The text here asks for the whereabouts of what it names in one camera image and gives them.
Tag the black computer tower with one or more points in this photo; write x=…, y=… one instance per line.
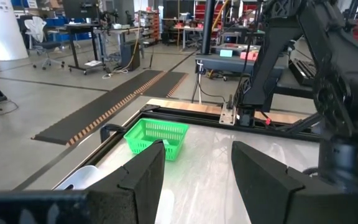
x=129, y=56

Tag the black table clamp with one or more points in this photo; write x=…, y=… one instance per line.
x=110, y=127

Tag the silver mounting plate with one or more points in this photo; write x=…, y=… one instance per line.
x=227, y=116

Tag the cyan sticky note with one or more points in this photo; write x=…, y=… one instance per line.
x=226, y=53

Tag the dark gray desk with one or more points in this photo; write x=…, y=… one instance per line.
x=228, y=63

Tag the black hazard-striped floor mat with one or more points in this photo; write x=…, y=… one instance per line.
x=89, y=118
x=166, y=84

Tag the black standing desk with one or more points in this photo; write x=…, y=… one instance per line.
x=79, y=28

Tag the office chair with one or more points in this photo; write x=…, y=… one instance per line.
x=47, y=45

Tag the black vertical pole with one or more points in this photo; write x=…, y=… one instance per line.
x=208, y=25

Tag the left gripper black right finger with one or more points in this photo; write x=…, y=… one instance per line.
x=266, y=186

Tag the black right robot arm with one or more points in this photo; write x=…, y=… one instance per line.
x=275, y=62

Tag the pink sticky note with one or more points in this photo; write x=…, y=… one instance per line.
x=249, y=56

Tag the white round column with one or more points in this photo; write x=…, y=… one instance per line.
x=5, y=31

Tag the storage shelf rack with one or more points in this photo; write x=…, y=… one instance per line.
x=149, y=25

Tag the green plastic mesh basket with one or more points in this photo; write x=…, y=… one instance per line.
x=154, y=130

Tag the black monitor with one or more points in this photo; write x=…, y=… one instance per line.
x=81, y=9

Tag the black keyboard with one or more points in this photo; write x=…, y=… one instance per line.
x=303, y=71

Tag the clear plastic container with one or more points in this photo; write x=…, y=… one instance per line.
x=82, y=179

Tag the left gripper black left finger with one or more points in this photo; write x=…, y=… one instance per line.
x=138, y=186

